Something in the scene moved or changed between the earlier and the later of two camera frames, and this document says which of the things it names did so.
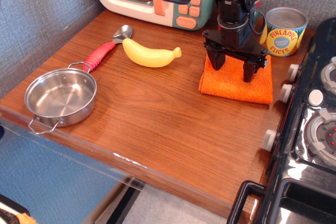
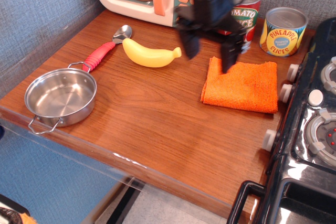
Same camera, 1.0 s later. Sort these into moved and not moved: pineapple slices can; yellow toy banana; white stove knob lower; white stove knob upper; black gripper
Moved: black gripper
Not moved: white stove knob lower; pineapple slices can; yellow toy banana; white stove knob upper
